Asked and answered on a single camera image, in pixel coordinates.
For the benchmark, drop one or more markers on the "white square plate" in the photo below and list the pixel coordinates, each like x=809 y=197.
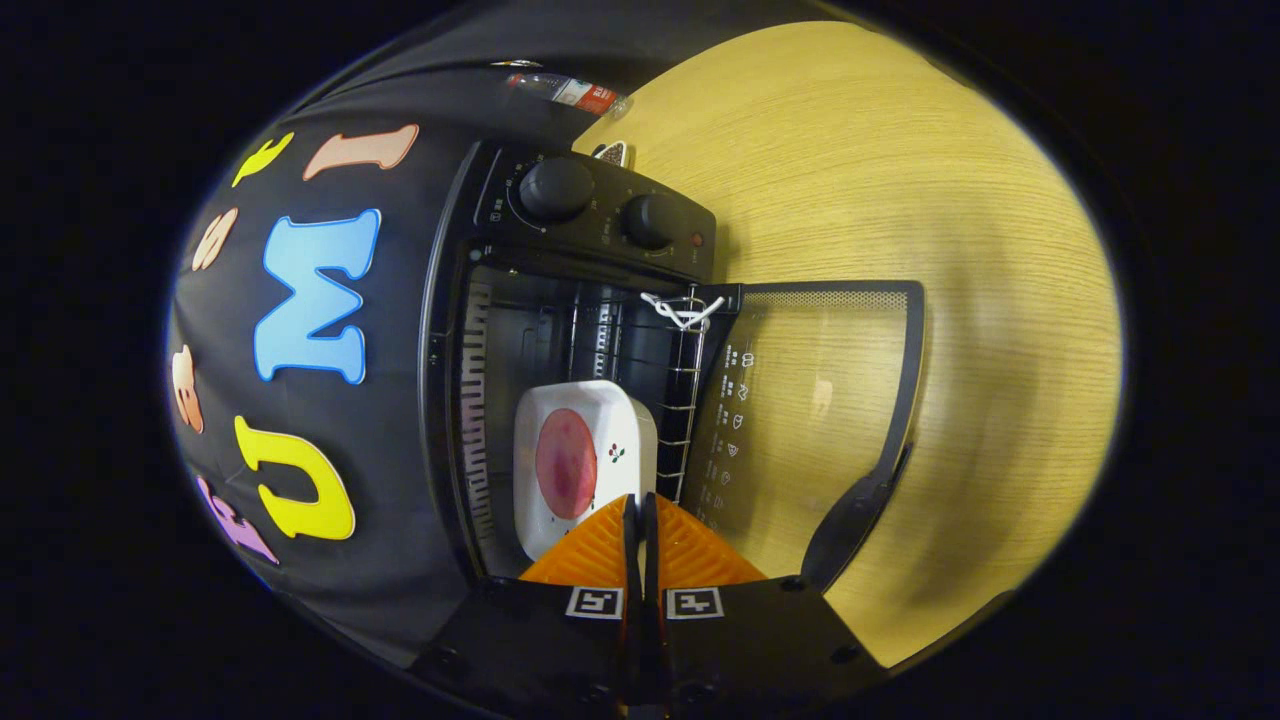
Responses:
x=622 y=420

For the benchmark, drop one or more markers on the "clear plastic water bottle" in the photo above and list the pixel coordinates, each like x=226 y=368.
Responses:
x=590 y=95

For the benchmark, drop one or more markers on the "black toaster oven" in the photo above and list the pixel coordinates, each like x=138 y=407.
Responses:
x=590 y=240

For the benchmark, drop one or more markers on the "round pink ham slice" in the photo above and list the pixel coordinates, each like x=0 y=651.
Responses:
x=565 y=465

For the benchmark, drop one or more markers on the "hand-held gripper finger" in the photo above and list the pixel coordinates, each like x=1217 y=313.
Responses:
x=631 y=555
x=650 y=555

